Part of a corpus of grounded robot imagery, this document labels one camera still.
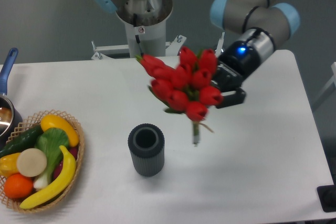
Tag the blue handled saucepan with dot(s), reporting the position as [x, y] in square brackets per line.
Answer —
[10, 117]

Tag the yellow banana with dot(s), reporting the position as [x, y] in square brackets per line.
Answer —
[57, 186]

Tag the red tulip bouquet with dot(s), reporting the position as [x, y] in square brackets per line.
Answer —
[185, 89]

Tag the dark green cucumber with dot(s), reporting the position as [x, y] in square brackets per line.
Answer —
[23, 141]

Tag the green bok choy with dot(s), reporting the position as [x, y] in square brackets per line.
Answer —
[49, 143]

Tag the black device at table edge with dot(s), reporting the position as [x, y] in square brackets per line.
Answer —
[327, 197]

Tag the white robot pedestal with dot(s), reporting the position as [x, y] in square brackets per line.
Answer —
[141, 40]

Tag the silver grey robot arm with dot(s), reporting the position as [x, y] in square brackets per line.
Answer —
[263, 26]

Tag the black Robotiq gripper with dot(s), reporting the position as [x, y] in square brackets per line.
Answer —
[234, 66]

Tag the woven wicker basket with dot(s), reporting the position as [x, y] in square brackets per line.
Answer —
[79, 143]

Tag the yellow bell pepper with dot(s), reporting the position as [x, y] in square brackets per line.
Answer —
[8, 165]

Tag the dark grey ribbed vase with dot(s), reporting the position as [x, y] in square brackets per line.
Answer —
[146, 144]

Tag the orange fruit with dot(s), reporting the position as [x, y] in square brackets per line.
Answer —
[18, 186]

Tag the purple red vegetable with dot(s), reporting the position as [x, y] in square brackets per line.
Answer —
[74, 152]

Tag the yellow squash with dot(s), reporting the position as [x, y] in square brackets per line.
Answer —
[54, 121]

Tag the beige round disc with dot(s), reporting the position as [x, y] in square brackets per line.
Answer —
[31, 162]

